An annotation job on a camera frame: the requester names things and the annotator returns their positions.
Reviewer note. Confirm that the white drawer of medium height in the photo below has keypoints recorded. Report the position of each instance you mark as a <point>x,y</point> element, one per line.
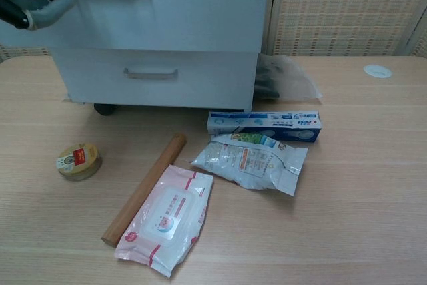
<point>200,14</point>

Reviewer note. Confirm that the low white drawer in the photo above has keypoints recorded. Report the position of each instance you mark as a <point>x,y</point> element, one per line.
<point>213,78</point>

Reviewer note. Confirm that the white cabinet body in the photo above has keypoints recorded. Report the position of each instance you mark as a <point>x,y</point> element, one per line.
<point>200,106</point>

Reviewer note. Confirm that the woven bamboo partition screen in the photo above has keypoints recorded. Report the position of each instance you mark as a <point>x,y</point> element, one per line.
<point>23,53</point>
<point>423,31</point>
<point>340,8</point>

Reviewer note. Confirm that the black caster wheel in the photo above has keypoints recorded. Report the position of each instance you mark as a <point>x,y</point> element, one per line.
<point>106,109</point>

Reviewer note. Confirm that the round gold tin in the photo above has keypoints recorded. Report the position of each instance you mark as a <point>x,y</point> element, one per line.
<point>78,163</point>

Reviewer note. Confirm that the wooden rolling pin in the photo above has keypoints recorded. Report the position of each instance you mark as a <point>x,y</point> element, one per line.
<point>146,185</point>

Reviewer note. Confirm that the blue white toothpaste box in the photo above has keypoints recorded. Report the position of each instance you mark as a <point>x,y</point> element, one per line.
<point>253,125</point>

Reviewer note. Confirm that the pink white wet wipes pack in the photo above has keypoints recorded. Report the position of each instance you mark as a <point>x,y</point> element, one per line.
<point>166,225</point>

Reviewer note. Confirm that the clear plastic bag black contents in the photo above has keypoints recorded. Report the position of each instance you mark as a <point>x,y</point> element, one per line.
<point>287,81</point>

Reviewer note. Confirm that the crumpled white snack bag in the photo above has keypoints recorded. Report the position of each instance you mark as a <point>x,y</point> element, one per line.
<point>253,165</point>

